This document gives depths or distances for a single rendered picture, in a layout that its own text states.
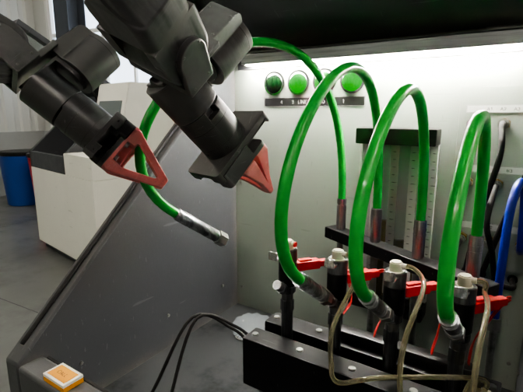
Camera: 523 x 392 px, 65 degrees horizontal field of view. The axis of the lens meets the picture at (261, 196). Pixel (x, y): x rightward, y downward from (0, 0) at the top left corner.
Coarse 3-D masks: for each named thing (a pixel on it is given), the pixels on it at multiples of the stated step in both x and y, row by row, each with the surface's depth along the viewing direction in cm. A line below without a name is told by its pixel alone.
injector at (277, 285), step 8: (296, 248) 61; (296, 256) 61; (280, 264) 61; (296, 264) 61; (280, 272) 61; (280, 280) 61; (288, 280) 61; (280, 288) 59; (288, 288) 61; (288, 296) 62; (280, 304) 63; (288, 304) 62; (288, 312) 62; (288, 320) 63; (288, 328) 63; (288, 336) 63
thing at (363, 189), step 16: (400, 96) 44; (416, 96) 50; (384, 112) 42; (416, 112) 55; (384, 128) 41; (368, 160) 39; (368, 176) 39; (368, 192) 38; (416, 208) 61; (352, 224) 38; (416, 224) 61; (352, 240) 38; (416, 240) 61; (352, 256) 39; (416, 256) 62; (352, 272) 39; (368, 304) 43; (384, 304) 47; (384, 320) 50
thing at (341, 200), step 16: (288, 48) 64; (304, 64) 67; (320, 80) 69; (336, 112) 71; (144, 128) 54; (336, 128) 73; (336, 144) 74; (144, 160) 54; (160, 208) 57; (176, 208) 58
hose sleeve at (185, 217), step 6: (180, 210) 59; (180, 216) 58; (186, 216) 59; (192, 216) 60; (180, 222) 59; (186, 222) 59; (192, 222) 59; (198, 222) 60; (204, 222) 61; (192, 228) 60; (198, 228) 60; (204, 228) 61; (210, 228) 61; (204, 234) 61; (210, 234) 61; (216, 234) 62
